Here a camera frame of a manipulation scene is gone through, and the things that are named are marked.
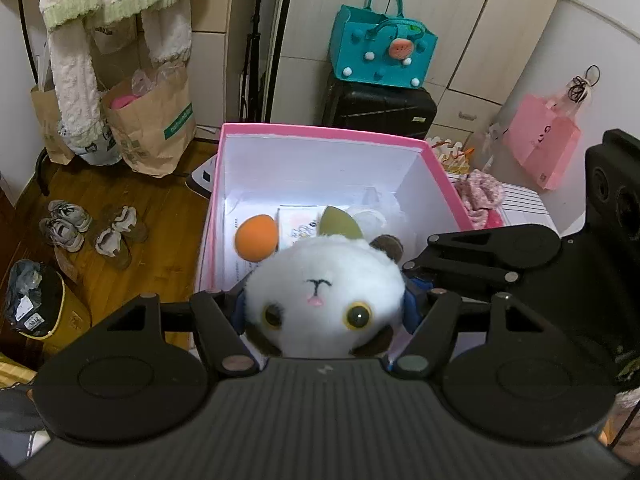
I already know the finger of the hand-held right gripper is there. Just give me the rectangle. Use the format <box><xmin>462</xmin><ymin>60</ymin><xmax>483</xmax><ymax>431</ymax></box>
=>
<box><xmin>401</xmin><ymin>224</ymin><xmax>562</xmax><ymax>282</ymax></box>

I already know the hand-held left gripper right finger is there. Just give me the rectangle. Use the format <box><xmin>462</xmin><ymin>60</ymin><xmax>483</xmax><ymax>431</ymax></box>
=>
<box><xmin>393</xmin><ymin>282</ymin><xmax>546</xmax><ymax>381</ymax></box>

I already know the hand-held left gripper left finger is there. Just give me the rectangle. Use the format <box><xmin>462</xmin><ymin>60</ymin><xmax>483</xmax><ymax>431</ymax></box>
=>
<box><xmin>107</xmin><ymin>287</ymin><xmax>258</xmax><ymax>376</ymax></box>

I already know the orange egg-shaped sponge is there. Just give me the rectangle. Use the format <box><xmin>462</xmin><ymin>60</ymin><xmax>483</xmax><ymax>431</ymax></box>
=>
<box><xmin>235</xmin><ymin>214</ymin><xmax>279</xmax><ymax>262</ymax></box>

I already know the white cat plush toy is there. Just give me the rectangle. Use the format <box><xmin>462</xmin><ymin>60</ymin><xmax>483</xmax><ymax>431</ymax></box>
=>
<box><xmin>242</xmin><ymin>234</ymin><xmax>407</xmax><ymax>359</ymax></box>

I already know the green egg-shaped sponge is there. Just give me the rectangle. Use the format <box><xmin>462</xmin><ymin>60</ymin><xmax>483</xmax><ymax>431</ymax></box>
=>
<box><xmin>318</xmin><ymin>205</ymin><xmax>364</xmax><ymax>239</ymax></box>

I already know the pink cardboard box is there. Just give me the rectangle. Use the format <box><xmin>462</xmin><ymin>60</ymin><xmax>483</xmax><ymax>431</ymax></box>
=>
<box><xmin>197</xmin><ymin>122</ymin><xmax>473</xmax><ymax>361</ymax></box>

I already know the pink knitted cloth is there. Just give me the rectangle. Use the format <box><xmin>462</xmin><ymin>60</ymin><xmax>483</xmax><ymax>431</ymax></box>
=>
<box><xmin>454</xmin><ymin>169</ymin><xmax>505</xmax><ymax>231</ymax></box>

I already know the striped bed sheet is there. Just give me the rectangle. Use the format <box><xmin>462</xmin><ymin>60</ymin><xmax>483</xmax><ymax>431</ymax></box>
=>
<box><xmin>447</xmin><ymin>172</ymin><xmax>561</xmax><ymax>236</ymax></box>

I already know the pink paper bag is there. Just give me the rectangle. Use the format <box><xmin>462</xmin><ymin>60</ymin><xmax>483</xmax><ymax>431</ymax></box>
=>
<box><xmin>502</xmin><ymin>94</ymin><xmax>582</xmax><ymax>192</ymax></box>

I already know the white flat device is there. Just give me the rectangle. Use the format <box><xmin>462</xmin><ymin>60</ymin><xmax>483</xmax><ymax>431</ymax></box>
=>
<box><xmin>186</xmin><ymin>156</ymin><xmax>221</xmax><ymax>200</ymax></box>

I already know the brown and white shoe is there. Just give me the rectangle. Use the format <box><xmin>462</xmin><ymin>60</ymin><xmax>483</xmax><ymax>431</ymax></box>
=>
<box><xmin>102</xmin><ymin>205</ymin><xmax>150</xmax><ymax>243</ymax></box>
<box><xmin>94</xmin><ymin>227</ymin><xmax>133</xmax><ymax>271</ymax></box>

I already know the black suitcase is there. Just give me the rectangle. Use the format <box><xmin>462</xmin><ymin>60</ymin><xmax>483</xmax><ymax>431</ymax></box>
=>
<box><xmin>322</xmin><ymin>72</ymin><xmax>438</xmax><ymax>141</ymax></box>

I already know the grey sneaker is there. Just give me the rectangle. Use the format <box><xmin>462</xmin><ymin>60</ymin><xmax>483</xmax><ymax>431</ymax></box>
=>
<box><xmin>39</xmin><ymin>217</ymin><xmax>86</xmax><ymax>253</ymax></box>
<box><xmin>47</xmin><ymin>200</ymin><xmax>93</xmax><ymax>233</ymax></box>

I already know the brown paper bag green label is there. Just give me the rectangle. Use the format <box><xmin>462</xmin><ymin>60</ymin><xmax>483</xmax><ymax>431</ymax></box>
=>
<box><xmin>100</xmin><ymin>62</ymin><xmax>197</xmax><ymax>178</ymax></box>

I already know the yellow bin with black bag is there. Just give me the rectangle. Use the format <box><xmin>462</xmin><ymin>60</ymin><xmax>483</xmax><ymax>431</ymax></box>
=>
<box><xmin>4</xmin><ymin>259</ymin><xmax>93</xmax><ymax>356</ymax></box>

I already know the patterned plastic bag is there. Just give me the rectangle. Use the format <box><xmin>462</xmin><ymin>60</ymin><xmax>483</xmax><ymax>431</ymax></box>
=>
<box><xmin>60</xmin><ymin>120</ymin><xmax>123</xmax><ymax>167</ymax></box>

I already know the cream wardrobe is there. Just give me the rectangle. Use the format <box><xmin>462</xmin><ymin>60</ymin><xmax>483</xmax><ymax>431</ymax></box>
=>
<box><xmin>270</xmin><ymin>0</ymin><xmax>640</xmax><ymax>196</ymax></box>

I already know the teal felt tote bag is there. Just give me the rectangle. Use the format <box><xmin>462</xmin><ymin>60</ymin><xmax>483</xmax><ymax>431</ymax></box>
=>
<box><xmin>332</xmin><ymin>0</ymin><xmax>438</xmax><ymax>88</ymax></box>

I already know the black tripod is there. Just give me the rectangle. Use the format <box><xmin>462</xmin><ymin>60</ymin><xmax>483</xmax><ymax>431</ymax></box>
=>
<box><xmin>239</xmin><ymin>0</ymin><xmax>266</xmax><ymax>123</ymax></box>

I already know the plain brown paper bag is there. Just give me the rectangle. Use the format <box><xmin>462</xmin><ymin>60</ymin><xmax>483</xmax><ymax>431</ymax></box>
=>
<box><xmin>31</xmin><ymin>82</ymin><xmax>76</xmax><ymax>166</ymax></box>

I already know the cream quilted hanging clothing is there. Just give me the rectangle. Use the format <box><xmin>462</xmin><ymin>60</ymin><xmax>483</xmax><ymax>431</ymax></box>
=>
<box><xmin>39</xmin><ymin>0</ymin><xmax>213</xmax><ymax>151</ymax></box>

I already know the black hair tie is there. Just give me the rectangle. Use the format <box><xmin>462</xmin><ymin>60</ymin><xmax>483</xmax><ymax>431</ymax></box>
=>
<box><xmin>565</xmin><ymin>65</ymin><xmax>601</xmax><ymax>103</ymax></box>

